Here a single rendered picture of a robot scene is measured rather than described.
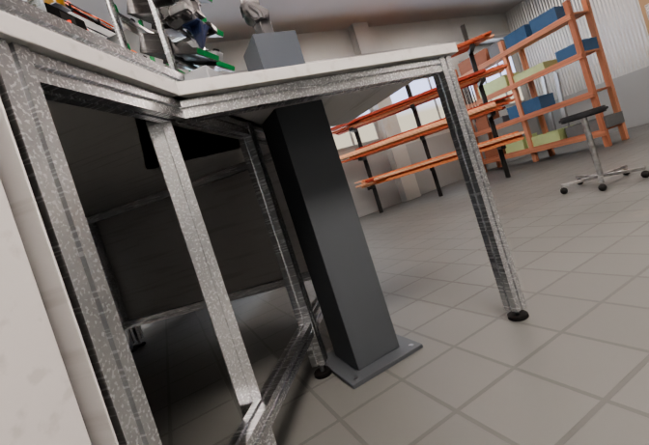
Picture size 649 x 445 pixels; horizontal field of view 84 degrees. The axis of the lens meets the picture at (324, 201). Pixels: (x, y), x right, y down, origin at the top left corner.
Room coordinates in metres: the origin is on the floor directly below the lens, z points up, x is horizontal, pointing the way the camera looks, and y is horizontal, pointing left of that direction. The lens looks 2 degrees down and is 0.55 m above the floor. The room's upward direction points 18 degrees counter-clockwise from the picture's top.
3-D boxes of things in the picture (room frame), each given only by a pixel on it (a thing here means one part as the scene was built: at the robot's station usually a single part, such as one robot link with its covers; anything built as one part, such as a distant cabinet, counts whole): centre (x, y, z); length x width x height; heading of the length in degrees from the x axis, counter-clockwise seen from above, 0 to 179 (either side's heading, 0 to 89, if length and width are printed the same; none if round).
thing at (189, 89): (1.21, 0.04, 0.84); 0.90 x 0.70 x 0.03; 115
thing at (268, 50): (1.16, 0.02, 0.96); 0.14 x 0.14 x 0.20; 25
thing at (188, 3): (1.14, 0.22, 1.22); 0.19 x 0.06 x 0.08; 168
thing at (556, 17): (5.62, -3.49, 1.00); 2.17 x 0.60 x 2.00; 25
